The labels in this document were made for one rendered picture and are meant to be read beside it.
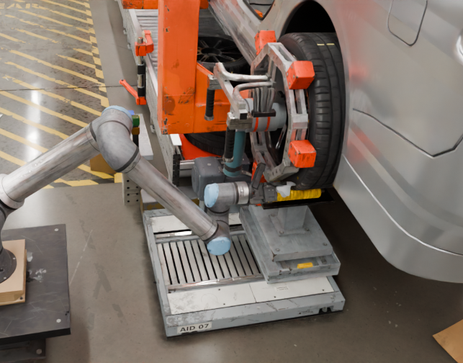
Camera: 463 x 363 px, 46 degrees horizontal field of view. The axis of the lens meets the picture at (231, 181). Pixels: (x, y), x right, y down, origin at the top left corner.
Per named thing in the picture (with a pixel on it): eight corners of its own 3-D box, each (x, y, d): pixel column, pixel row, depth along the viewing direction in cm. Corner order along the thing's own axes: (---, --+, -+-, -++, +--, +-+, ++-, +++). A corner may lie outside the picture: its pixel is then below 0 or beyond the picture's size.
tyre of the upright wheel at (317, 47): (391, 156, 196) (353, -1, 214) (331, 160, 190) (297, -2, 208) (322, 203, 257) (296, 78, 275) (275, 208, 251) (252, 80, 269)
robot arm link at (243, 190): (231, 184, 223) (237, 179, 214) (243, 183, 224) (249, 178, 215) (234, 205, 222) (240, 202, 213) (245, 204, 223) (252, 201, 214)
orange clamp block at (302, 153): (305, 154, 210) (314, 167, 203) (286, 155, 208) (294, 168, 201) (308, 139, 206) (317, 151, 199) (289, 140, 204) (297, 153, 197)
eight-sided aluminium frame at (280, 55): (293, 203, 223) (316, 82, 192) (278, 204, 222) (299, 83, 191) (255, 136, 266) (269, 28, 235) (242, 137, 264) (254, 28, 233)
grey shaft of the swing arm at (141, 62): (145, 106, 393) (145, 39, 364) (138, 106, 392) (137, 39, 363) (144, 101, 400) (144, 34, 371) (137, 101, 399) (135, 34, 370)
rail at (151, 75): (187, 178, 302) (189, 145, 290) (171, 180, 300) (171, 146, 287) (135, 24, 495) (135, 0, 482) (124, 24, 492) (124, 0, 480)
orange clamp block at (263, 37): (278, 50, 230) (275, 29, 231) (260, 50, 228) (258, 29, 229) (272, 56, 237) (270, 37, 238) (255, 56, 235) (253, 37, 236)
